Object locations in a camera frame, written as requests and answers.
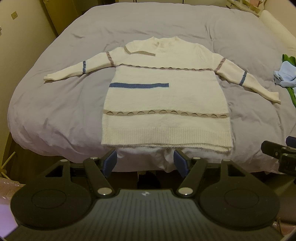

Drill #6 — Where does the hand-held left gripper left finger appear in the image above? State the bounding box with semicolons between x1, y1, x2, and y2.
44;149;117;198

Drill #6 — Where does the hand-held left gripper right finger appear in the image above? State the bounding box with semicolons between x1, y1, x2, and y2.
174;149;252;198

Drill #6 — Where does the white striped knit sweater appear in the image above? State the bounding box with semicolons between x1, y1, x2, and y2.
44;36;282;154

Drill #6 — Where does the white cloth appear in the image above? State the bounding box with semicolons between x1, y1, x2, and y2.
115;146;232;173

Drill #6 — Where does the green cloth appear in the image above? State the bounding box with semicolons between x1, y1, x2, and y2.
282;54;296;106

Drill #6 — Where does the light blue cloth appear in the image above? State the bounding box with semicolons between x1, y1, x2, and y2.
274;61;296;88

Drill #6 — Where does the bed with lavender duvet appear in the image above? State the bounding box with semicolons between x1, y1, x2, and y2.
7;4;296;175

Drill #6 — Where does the pink patterned mat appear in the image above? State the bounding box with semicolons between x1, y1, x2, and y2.
0;178;26;233

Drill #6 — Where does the white pillow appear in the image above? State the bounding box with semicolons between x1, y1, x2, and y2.
258;10;296;49

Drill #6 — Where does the cluttered shelf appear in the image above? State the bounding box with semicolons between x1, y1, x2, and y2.
226;0;264;17

